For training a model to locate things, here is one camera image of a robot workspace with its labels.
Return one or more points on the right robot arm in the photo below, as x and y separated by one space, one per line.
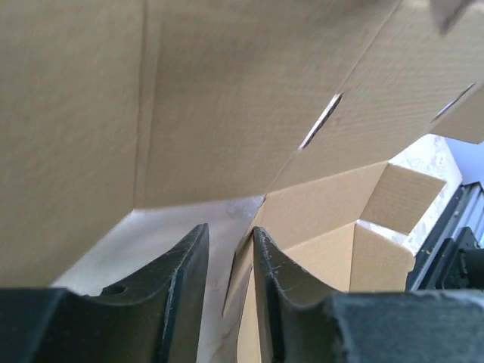
462 263

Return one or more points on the brown cardboard box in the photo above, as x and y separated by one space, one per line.
112 106

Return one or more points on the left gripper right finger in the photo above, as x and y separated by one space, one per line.
301 319

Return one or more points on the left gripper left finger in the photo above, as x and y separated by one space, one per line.
152 315

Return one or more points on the aluminium frame rail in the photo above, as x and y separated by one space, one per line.
464 210

